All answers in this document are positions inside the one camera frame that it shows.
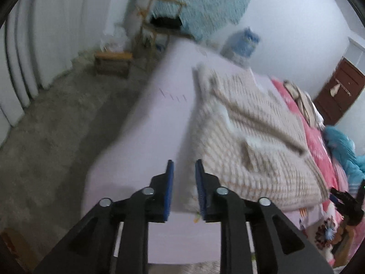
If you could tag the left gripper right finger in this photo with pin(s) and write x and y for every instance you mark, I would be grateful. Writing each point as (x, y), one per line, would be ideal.
(256, 237)

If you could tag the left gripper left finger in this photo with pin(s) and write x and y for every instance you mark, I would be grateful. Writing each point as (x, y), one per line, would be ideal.
(113, 236)

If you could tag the beige white checked knit coat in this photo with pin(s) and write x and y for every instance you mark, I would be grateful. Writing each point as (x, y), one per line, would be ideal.
(252, 143)

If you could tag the beige white clothes pile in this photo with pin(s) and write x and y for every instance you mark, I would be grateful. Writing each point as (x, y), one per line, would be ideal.
(305, 105)

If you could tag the teal blue blanket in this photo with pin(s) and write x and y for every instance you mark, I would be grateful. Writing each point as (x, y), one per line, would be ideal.
(342, 149)

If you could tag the light pink bed sheet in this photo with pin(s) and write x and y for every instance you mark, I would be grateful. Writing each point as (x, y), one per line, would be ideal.
(156, 131)

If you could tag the dark red wooden door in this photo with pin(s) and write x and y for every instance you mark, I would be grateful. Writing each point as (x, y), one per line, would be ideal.
(340, 92)

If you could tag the small wooden stool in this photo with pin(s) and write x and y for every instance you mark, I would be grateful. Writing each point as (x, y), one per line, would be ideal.
(113, 63)

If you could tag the blue water jug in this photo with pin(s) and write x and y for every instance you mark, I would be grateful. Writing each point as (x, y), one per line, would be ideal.
(240, 47)

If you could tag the white plastic bag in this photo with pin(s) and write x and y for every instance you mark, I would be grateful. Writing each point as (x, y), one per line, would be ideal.
(113, 44)

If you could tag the black garment on chair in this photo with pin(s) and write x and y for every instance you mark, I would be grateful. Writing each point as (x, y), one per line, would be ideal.
(171, 23)

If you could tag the wooden armchair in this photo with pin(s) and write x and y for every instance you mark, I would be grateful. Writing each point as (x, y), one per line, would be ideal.
(146, 25)

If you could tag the teal patterned wall cloth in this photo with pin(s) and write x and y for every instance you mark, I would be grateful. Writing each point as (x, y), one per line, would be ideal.
(199, 2)

